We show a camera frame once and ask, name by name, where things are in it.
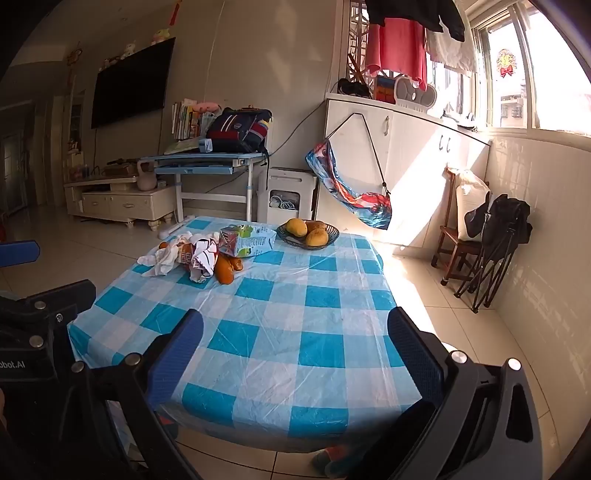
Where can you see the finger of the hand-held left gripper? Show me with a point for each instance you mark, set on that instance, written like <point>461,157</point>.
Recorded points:
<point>18,253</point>
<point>60,297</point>

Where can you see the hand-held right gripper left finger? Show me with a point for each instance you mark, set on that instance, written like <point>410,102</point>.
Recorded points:
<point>178,360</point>

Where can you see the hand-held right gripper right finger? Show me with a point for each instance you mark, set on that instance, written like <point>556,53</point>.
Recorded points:
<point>415,357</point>

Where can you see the long orange peel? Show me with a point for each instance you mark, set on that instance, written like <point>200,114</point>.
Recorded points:
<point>225,272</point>

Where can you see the red-printed white wrapper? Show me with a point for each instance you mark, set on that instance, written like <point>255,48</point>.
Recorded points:
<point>203,261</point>

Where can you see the pale blue milk carton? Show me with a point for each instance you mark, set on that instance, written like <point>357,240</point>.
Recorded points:
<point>247,240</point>

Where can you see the crumpled white tissue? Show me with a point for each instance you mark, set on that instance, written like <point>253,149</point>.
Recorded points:
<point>164,258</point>

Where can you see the blue checked tablecloth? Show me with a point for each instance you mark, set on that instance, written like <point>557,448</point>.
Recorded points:
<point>277,323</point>

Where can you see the cream television cabinet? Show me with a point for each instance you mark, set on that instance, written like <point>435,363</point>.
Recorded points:
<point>120,203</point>

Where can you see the curled orange peel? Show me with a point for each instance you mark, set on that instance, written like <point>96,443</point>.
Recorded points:
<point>237,264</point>

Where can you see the dark wooden chair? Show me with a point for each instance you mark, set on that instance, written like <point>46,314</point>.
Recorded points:
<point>450,244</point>

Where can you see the slipper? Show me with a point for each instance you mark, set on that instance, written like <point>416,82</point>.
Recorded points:
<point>337,461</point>

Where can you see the pink kettlebell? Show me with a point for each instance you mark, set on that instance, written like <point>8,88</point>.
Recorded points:
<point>147,177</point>

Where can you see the speckled yellow mango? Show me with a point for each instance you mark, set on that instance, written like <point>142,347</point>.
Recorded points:
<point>316,237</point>

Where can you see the black folding chair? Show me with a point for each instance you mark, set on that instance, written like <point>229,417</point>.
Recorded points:
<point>505,221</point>

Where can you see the white pillow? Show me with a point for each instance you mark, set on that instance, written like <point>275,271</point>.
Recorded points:
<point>471,203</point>

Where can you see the dark woven fruit basket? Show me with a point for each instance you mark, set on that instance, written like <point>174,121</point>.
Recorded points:
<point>295,242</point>

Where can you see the colourful printed hanging bag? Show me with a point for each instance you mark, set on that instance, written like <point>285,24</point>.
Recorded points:
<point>351,189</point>

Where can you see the blue white study desk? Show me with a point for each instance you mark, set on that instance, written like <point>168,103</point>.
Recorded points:
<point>198,164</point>

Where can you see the white air purifier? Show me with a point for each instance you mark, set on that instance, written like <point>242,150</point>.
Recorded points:
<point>286,194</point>

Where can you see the black flat television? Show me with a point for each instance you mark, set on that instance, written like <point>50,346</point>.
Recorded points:
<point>131,85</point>

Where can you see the white storage cabinet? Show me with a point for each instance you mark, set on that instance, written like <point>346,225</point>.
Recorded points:
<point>415,152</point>

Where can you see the light blue plastic box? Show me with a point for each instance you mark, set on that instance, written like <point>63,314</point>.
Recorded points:
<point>206,146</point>

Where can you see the row of books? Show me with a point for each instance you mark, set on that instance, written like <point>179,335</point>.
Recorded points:
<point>187,120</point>

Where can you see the dark blue red backpack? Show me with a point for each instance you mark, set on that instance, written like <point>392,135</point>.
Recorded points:
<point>238,131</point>

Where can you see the green pink plush toy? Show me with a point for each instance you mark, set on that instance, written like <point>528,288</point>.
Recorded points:
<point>160,37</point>

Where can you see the white hanging garment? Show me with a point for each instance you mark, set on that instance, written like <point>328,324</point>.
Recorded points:
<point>450,50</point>

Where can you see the red window decoration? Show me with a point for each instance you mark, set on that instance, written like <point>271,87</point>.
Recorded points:
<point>506,62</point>

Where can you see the red hanging garment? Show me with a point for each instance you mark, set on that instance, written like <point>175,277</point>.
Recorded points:
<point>399,46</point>

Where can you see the window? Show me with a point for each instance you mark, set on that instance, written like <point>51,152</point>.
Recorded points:
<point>549,69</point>

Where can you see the black hanging garment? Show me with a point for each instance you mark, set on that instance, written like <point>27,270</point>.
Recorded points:
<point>415,11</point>

